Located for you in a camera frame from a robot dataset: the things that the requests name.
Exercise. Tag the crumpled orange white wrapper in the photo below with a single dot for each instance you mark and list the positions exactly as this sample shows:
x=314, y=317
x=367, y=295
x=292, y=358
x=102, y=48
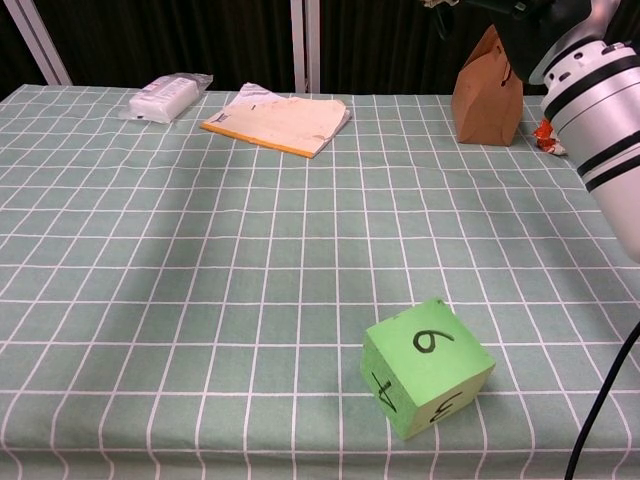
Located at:
x=546, y=137

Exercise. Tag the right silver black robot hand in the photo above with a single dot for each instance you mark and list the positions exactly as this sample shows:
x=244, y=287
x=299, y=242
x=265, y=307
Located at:
x=540, y=30

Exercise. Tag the white metal frame post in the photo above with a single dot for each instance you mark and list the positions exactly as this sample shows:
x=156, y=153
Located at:
x=40, y=45
x=305, y=45

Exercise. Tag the green checked tablecloth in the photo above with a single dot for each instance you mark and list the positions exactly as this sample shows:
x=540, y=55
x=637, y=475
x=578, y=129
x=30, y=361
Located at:
x=200, y=300

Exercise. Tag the worn yellow-edged notebook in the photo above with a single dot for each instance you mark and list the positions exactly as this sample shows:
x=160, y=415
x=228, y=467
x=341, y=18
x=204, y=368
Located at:
x=280, y=120

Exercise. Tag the green foam number cube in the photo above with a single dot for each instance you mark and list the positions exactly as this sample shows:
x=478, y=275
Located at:
x=425, y=370

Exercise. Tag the black pleated curtain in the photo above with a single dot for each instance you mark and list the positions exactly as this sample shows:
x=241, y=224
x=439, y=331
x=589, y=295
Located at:
x=12, y=55
x=380, y=50
x=625, y=20
x=175, y=40

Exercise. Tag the brown paper bag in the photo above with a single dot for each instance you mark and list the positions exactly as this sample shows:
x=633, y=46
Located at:
x=480, y=105

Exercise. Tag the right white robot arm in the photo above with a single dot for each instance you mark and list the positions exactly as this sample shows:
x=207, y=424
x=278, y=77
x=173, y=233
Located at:
x=600, y=125

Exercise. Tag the white tissue pack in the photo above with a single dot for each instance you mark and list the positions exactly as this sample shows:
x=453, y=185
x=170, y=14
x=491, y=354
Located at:
x=162, y=97

